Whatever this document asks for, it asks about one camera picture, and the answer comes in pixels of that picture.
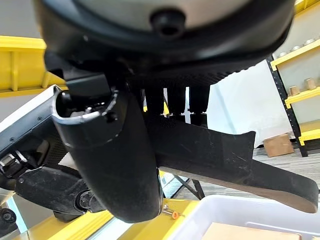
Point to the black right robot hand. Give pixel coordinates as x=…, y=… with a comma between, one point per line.
x=117, y=160

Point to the black sole-shaped part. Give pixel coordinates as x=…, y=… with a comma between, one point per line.
x=215, y=155

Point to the white plastic box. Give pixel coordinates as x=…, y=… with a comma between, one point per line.
x=232, y=212

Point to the brown cardboard box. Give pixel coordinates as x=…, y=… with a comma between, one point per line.
x=278, y=145

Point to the yellow shelf rack black upright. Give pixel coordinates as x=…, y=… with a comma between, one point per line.
x=287, y=105

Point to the orange tag with pin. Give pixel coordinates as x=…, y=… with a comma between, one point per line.
x=174, y=214

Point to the black metal stand leg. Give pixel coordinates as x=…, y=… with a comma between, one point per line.
x=192, y=187

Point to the brown cardboard sheet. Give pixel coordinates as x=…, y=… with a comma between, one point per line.
x=250, y=233

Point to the small wooden block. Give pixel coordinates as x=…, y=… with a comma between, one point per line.
x=294, y=90
x=309, y=84

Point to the silver metal cylinder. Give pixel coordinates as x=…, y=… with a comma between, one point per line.
x=310, y=41
x=283, y=53
x=296, y=48

